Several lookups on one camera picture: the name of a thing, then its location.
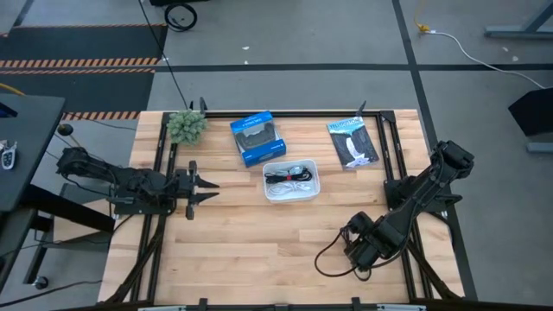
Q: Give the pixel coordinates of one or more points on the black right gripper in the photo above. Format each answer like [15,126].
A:
[371,239]

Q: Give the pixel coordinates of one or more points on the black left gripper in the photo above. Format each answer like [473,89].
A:
[190,190]

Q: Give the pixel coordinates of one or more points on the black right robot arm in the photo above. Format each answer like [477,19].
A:
[417,201]

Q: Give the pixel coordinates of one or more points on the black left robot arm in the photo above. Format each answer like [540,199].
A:
[138,183]

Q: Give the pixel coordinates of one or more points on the green succulent plant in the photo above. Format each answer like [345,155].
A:
[186,126]

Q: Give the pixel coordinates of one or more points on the blue game controller box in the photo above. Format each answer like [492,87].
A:
[258,138]

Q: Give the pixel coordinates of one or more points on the white plastic tray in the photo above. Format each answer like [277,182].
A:
[291,199]

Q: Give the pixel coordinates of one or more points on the waterfall cover magazine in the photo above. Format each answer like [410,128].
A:
[353,142]

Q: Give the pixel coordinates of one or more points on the round black stand base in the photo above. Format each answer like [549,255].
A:
[65,129]

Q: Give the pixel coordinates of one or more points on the black hazard-striped floor mat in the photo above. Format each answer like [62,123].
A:
[82,43]
[86,93]

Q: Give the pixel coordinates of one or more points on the black caster wheel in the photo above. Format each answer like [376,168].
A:
[41,283]

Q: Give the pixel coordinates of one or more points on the black desk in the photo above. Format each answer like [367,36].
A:
[21,142]

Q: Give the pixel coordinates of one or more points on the white key fob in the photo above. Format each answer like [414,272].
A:
[8,156]

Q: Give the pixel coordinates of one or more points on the grey metal foot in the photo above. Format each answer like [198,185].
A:
[540,147]

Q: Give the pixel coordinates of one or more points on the black box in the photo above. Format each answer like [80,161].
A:
[533,112]

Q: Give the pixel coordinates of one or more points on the yellow plug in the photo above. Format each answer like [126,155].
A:
[422,27]

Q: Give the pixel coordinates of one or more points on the grey metal desk leg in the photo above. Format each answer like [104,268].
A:
[518,31]

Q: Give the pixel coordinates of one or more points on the black aluminium table frame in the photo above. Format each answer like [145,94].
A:
[276,114]

